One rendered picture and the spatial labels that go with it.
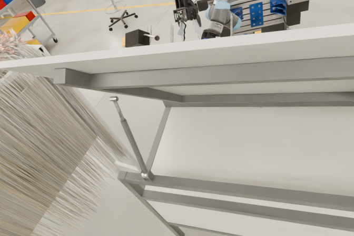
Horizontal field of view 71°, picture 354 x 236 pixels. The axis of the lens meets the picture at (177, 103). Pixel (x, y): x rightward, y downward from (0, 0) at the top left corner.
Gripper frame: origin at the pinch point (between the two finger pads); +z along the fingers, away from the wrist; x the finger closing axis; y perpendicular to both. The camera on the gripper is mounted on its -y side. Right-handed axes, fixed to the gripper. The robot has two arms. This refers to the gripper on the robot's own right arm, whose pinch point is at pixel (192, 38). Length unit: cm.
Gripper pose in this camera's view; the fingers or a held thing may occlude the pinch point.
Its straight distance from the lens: 120.9
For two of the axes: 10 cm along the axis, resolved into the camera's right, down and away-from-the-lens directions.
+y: -4.4, 3.7, -8.2
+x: 8.8, -0.2, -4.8
